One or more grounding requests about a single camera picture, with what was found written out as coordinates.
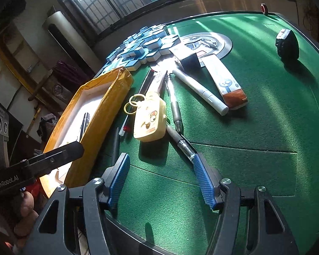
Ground clear gel pen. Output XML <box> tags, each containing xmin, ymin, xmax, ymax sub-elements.
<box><xmin>166</xmin><ymin>123</ymin><xmax>197</xmax><ymax>162</ymax></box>

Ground black red-tip pen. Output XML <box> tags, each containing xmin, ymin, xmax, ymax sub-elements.
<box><xmin>119</xmin><ymin>69</ymin><xmax>155</xmax><ymax>136</ymax></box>

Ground black rod-shaped pen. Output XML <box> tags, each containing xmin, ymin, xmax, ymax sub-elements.
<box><xmin>78</xmin><ymin>112</ymin><xmax>90</xmax><ymax>142</ymax></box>

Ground cream cartoon keychain case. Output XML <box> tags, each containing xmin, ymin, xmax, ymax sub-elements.
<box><xmin>133</xmin><ymin>92</ymin><xmax>167</xmax><ymax>142</ymax></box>

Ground yellow taped cardboard box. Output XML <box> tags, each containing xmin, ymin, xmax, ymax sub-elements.
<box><xmin>40</xmin><ymin>67</ymin><xmax>134</xmax><ymax>197</ymax></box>

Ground black grip gel pen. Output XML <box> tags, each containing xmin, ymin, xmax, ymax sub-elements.
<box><xmin>165</xmin><ymin>72</ymin><xmax>183</xmax><ymax>134</ymax></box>

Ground gold key rings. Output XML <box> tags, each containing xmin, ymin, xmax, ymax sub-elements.
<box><xmin>123</xmin><ymin>93</ymin><xmax>146</xmax><ymax>116</ymax></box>

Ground white marker pen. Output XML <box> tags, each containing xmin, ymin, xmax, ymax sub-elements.
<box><xmin>172</xmin><ymin>68</ymin><xmax>229</xmax><ymax>116</ymax></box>

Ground white glue tube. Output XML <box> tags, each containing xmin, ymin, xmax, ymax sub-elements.
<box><xmin>146</xmin><ymin>70</ymin><xmax>167</xmax><ymax>96</ymax></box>

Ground small dark card box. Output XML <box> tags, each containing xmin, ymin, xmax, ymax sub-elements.
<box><xmin>180</xmin><ymin>53</ymin><xmax>201</xmax><ymax>71</ymax></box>

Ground round silver table centre plate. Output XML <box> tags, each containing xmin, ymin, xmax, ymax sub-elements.
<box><xmin>180</xmin><ymin>32</ymin><xmax>233</xmax><ymax>67</ymax></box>

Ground white air conditioner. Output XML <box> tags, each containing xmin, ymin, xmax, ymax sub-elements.
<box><xmin>43</xmin><ymin>11</ymin><xmax>103</xmax><ymax>77</ymax></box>

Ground pile of blue mahjong tiles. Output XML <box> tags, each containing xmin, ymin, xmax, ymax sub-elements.
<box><xmin>96</xmin><ymin>24</ymin><xmax>181</xmax><ymax>77</ymax></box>

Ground black dome-shaped device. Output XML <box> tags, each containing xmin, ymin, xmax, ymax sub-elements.
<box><xmin>275</xmin><ymin>28</ymin><xmax>299</xmax><ymax>61</ymax></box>

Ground red tape roll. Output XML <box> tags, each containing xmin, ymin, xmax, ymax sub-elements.
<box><xmin>261</xmin><ymin>3</ymin><xmax>269</xmax><ymax>16</ymax></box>

